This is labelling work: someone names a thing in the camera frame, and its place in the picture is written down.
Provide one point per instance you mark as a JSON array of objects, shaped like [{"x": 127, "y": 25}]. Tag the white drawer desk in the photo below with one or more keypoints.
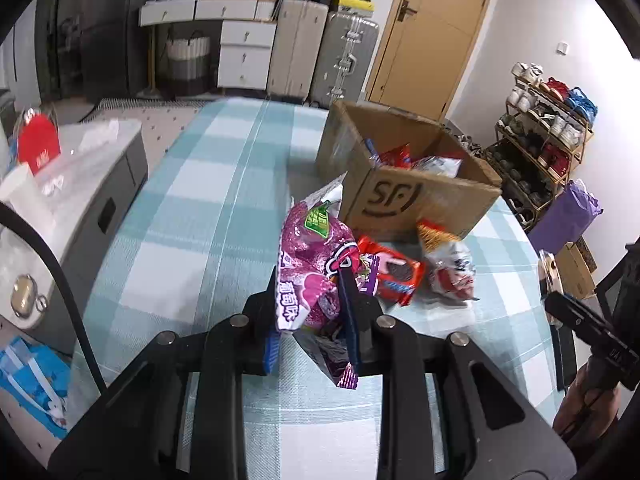
[{"x": 241, "y": 35}]

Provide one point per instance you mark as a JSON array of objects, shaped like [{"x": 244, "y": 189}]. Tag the person's hand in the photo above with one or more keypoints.
[{"x": 585, "y": 414}]

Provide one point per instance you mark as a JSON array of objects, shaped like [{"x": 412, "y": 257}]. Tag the brown SF cardboard box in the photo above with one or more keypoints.
[{"x": 385, "y": 202}]

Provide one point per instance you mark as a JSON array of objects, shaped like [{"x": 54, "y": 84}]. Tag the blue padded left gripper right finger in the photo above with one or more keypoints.
[{"x": 348, "y": 294}]

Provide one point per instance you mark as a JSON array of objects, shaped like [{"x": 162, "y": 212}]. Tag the shoe rack with shoes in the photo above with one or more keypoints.
[{"x": 540, "y": 139}]

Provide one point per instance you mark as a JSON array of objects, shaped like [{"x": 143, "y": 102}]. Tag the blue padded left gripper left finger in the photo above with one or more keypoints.
[{"x": 269, "y": 355}]

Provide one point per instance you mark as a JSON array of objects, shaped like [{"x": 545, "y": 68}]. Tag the white red noodle snack bag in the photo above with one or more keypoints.
[{"x": 449, "y": 263}]

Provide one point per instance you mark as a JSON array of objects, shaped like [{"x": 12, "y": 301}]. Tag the beige hard suitcase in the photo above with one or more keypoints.
[{"x": 296, "y": 46}]

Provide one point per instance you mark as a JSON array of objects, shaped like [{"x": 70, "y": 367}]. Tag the red gift bag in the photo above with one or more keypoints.
[{"x": 38, "y": 142}]

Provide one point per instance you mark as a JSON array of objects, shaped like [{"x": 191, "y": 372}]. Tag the teal white plaid tablecloth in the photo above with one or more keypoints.
[{"x": 203, "y": 235}]

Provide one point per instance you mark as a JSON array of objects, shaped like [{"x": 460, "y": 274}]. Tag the white paper cup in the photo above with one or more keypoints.
[{"x": 20, "y": 190}]

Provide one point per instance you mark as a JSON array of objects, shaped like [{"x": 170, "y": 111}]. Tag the woven laundry basket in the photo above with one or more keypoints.
[{"x": 188, "y": 64}]

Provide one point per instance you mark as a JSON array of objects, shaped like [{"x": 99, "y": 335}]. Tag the blue cookie snack pack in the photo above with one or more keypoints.
[{"x": 374, "y": 157}]

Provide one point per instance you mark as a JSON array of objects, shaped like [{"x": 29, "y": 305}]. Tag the wooden yellow door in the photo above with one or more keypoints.
[{"x": 424, "y": 51}]

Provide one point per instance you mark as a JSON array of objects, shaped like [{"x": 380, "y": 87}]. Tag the purple candy snack bag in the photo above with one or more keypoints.
[{"x": 441, "y": 166}]

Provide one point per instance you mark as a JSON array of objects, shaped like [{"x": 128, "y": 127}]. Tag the black refrigerator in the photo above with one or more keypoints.
[{"x": 95, "y": 49}]

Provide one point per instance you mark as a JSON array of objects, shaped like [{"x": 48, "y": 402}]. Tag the red cookie snack bag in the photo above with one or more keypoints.
[{"x": 398, "y": 276}]

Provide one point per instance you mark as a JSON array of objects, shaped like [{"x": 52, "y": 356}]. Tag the small cardboard box on floor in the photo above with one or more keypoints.
[{"x": 576, "y": 278}]

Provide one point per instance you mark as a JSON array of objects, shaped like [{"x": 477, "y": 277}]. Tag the dotted beige rug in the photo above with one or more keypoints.
[{"x": 162, "y": 122}]

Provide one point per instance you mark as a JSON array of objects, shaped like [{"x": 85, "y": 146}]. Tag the silver hard suitcase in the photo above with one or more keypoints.
[{"x": 344, "y": 57}]

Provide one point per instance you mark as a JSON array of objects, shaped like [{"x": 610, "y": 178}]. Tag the red orange chip bag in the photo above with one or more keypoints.
[{"x": 399, "y": 157}]

